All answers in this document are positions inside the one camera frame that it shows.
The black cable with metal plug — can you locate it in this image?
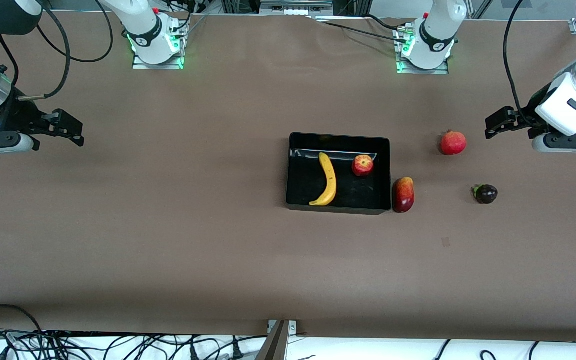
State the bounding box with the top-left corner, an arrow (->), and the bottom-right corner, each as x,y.
17,0 -> 72,102

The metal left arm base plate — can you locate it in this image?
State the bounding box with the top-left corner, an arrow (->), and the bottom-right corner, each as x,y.
395,25 -> 450,75

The black cable on table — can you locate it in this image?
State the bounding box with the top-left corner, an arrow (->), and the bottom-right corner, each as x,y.
310,17 -> 409,43
365,14 -> 409,31

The grey metal post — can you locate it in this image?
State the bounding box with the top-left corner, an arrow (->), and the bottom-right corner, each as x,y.
255,320 -> 289,360

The red yellow mango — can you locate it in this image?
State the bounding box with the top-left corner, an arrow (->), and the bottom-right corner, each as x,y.
392,176 -> 415,214

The thin black looping cable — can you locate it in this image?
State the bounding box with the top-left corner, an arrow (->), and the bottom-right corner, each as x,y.
68,0 -> 115,64

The short black cable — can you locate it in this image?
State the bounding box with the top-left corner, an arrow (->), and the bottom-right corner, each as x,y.
0,34 -> 20,87

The red pomegranate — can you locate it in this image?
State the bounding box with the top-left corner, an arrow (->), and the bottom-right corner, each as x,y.
440,130 -> 468,156

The small red apple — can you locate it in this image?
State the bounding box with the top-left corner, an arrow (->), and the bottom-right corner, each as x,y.
351,154 -> 375,178

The black arching cable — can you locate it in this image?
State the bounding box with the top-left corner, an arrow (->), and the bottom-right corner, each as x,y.
0,304 -> 45,335

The black rectangular plastic tray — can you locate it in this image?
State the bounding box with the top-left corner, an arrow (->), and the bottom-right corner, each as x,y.
286,132 -> 392,216

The white power strip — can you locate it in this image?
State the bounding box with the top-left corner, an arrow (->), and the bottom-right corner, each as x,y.
260,0 -> 334,15

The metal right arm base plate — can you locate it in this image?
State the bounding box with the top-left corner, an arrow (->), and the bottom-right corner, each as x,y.
132,22 -> 186,70

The dark purple mangosteen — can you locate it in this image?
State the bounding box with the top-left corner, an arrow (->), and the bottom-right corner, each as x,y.
472,183 -> 499,205

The silver metal table bracket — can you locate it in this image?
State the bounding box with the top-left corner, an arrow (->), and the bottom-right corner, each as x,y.
267,320 -> 298,335

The yellow banana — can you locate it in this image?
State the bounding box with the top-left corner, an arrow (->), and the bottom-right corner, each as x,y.
308,152 -> 338,207

